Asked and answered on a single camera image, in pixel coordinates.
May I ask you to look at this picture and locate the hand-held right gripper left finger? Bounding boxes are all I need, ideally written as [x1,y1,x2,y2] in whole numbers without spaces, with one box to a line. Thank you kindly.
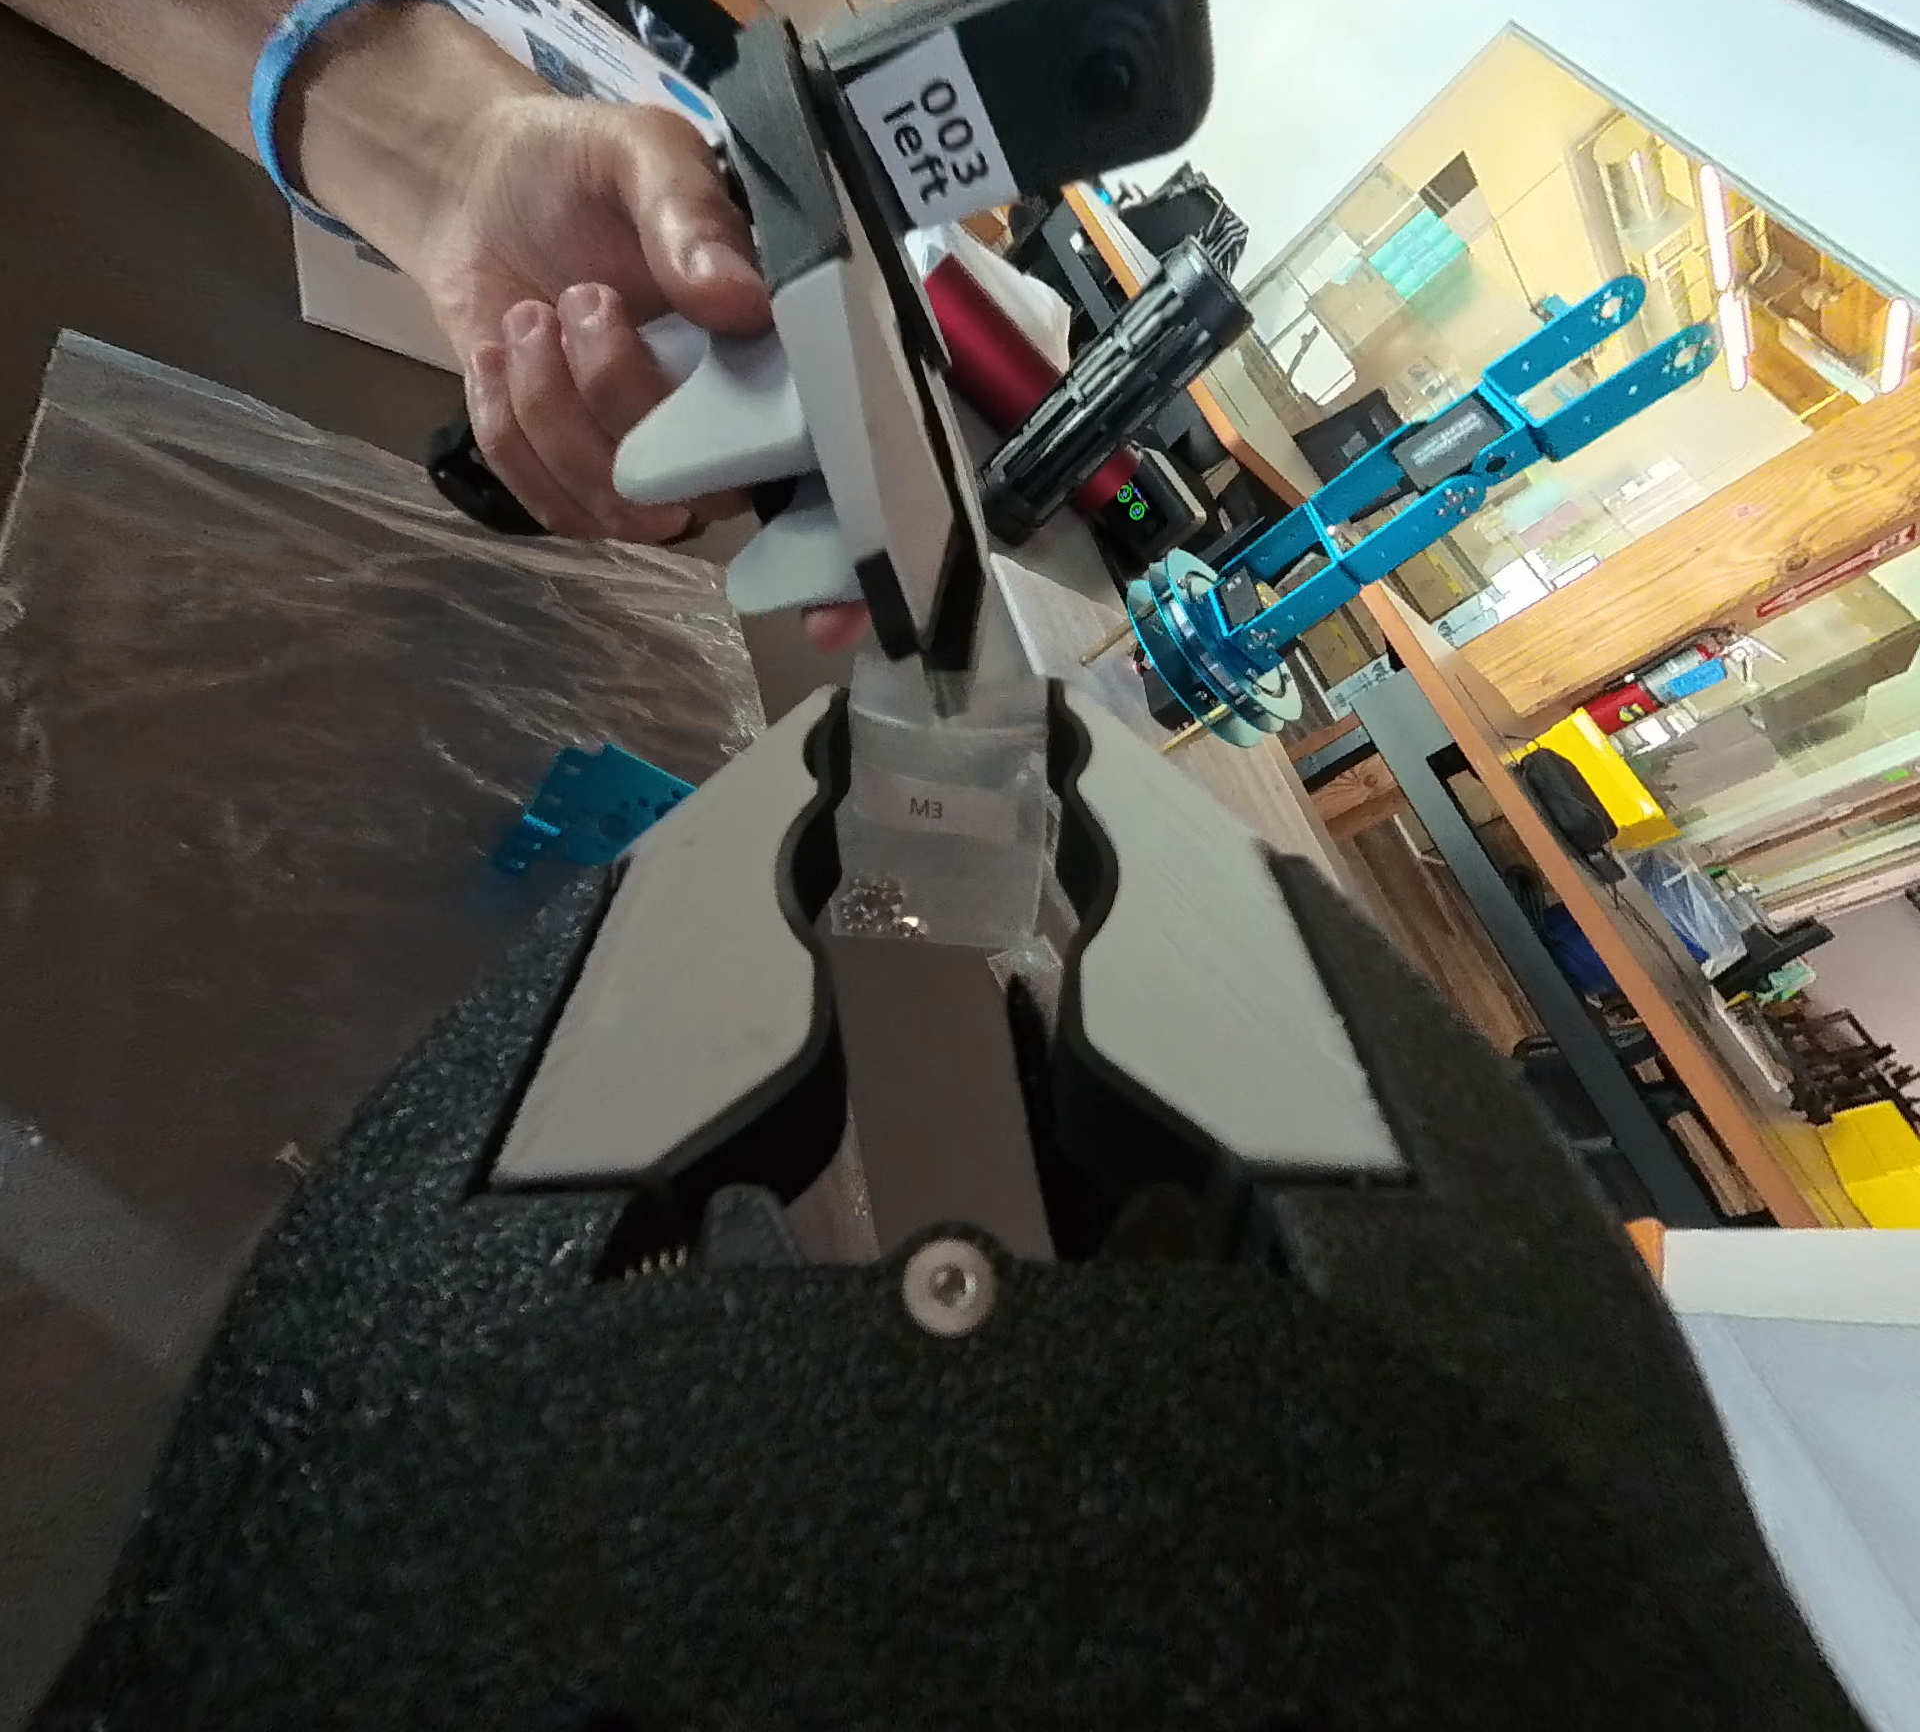
[485,689,849,1191]

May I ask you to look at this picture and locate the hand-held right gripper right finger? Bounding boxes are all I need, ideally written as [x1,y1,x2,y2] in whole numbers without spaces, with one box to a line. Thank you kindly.
[1046,685,1414,1187]

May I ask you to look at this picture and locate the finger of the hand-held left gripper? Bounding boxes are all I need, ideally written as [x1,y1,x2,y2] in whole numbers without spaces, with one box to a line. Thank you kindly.
[769,243,994,717]

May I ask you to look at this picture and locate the blue metal bracket large holes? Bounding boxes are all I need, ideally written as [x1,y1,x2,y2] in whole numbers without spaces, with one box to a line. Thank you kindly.
[491,742,700,882]

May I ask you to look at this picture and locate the small clear nut bag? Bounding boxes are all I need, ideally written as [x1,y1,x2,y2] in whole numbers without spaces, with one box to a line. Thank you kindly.
[832,674,1050,962]

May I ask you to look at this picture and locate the large clear plastic bag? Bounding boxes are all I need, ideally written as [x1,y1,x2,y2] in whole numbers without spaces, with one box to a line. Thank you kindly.
[0,329,772,1388]

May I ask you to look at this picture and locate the dark grey desk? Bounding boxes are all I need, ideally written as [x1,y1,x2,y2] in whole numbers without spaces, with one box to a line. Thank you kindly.
[0,4,1351,1465]

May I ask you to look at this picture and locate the person's left hand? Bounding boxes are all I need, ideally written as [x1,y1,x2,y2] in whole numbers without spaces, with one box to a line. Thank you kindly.
[301,80,873,658]

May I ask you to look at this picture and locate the red metal cylinder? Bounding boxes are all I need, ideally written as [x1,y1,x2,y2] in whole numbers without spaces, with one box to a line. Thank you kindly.
[918,259,1080,413]

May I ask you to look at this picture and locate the open instruction manual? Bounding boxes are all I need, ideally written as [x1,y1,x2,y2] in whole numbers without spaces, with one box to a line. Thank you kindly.
[252,0,730,377]

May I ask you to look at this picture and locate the black patterned cylinder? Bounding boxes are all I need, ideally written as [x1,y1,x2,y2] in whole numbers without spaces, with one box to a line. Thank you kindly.
[977,235,1253,532]

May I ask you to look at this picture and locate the black device green lights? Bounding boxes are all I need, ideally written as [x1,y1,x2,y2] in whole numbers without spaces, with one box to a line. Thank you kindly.
[1101,450,1209,565]

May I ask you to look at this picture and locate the wooden workbench black legs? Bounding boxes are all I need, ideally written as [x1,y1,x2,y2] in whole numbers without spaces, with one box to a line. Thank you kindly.
[1291,562,1823,1232]

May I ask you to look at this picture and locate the black backpack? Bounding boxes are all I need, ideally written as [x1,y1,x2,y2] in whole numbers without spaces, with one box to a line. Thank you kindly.
[1515,744,1619,849]

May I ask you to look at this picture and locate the yellow storage bin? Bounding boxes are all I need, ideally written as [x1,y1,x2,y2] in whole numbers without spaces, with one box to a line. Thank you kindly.
[1511,702,1678,852]

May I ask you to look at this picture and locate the red fire extinguisher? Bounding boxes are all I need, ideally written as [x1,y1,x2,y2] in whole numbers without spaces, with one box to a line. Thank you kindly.
[1583,652,1729,740]

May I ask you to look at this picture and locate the blue wristband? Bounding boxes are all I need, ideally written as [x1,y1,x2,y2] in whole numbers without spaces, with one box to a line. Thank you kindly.
[246,0,457,252]

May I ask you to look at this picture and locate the orange white cardboard box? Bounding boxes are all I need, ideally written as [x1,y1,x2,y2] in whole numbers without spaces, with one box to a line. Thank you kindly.
[1628,1213,1920,1732]

